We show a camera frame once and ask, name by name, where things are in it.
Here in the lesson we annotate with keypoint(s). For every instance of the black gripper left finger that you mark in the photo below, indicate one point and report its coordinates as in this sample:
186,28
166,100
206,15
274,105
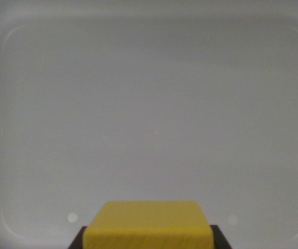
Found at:
77,240

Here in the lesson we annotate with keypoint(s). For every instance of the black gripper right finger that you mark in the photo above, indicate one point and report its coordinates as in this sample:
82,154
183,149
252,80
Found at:
220,240

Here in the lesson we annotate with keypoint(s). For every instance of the yellow cube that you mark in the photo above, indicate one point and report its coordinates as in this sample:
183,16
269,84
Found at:
149,225

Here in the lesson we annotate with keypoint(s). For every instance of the white plastic bin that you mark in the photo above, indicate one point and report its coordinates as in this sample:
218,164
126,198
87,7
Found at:
149,103

